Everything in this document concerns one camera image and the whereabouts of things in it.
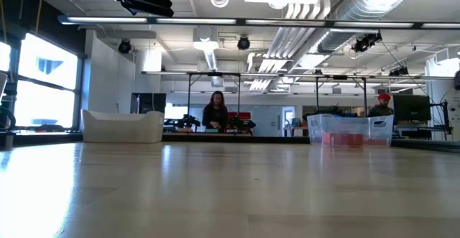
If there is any red wooden cube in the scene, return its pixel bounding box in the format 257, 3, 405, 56
322, 132, 342, 146

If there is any long LED light bar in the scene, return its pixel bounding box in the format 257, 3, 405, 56
57, 14, 460, 29

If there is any white plastic bin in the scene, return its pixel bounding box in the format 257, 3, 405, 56
82, 109, 165, 144

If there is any person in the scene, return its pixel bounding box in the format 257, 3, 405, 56
201, 90, 229, 133
368, 93, 396, 119

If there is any large bright window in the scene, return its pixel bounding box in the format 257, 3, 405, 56
17, 32, 79, 129

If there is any clear plastic bin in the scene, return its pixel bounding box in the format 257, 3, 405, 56
307, 114, 395, 147

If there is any black monitor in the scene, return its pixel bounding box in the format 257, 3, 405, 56
392, 93, 431, 123

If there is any black ceiling camera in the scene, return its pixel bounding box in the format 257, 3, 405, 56
351, 32, 383, 54
117, 39, 132, 55
236, 35, 251, 51

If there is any white air duct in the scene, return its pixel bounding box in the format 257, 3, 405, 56
193, 27, 220, 72

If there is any black station frame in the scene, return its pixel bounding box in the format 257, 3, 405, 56
315, 74, 368, 119
186, 71, 242, 116

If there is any black aluminium back rail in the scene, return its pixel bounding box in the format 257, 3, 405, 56
0, 132, 460, 152

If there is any silver air duct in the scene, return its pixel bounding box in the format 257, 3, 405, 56
316, 0, 418, 54

